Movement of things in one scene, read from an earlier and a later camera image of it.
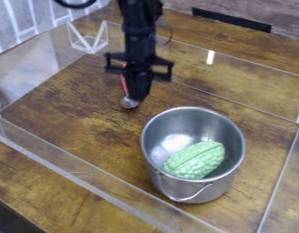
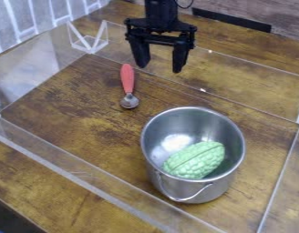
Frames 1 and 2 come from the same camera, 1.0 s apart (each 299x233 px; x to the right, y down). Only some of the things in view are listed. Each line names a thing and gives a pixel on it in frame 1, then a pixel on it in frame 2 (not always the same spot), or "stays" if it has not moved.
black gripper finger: [143, 81] -> [179, 57]
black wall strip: [255, 25] stays
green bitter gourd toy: [196, 160] stays
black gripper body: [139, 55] -> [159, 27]
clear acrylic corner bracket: [86, 44] stays
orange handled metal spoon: [128, 102] stays
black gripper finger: [131, 85] -> [141, 51]
